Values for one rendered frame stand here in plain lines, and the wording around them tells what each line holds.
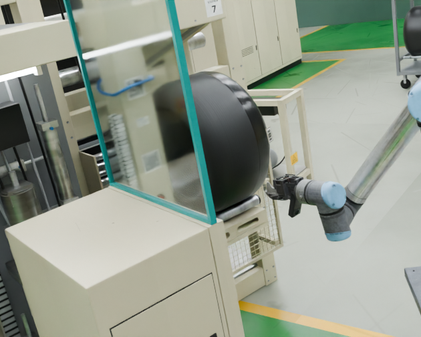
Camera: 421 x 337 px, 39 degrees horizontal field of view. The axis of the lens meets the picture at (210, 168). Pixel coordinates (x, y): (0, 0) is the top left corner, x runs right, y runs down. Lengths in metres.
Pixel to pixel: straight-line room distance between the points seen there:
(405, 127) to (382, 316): 1.51
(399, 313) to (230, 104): 1.59
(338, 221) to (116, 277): 0.95
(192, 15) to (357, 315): 1.78
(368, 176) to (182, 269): 0.89
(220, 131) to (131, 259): 0.91
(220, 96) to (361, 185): 0.63
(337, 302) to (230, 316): 1.85
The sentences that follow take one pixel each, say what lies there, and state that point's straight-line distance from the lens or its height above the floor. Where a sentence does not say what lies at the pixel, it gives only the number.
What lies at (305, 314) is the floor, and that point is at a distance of 3.38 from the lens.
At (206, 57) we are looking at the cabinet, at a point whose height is 0.84.
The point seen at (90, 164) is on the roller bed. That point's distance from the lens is 2.65.
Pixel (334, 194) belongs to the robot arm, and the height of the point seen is 1.08.
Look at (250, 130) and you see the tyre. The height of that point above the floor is 1.26.
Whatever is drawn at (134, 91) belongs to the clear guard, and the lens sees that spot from 1.63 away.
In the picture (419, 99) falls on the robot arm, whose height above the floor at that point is 1.42.
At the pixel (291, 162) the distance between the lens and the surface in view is 4.73.
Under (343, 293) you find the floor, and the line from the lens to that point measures 3.53.
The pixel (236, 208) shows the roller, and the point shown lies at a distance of 2.48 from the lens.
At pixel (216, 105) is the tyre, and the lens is 2.26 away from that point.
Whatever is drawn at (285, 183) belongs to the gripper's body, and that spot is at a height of 1.08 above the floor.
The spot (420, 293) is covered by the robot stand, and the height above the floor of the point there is 0.60.
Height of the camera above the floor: 1.90
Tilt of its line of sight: 19 degrees down
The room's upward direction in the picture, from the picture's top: 11 degrees counter-clockwise
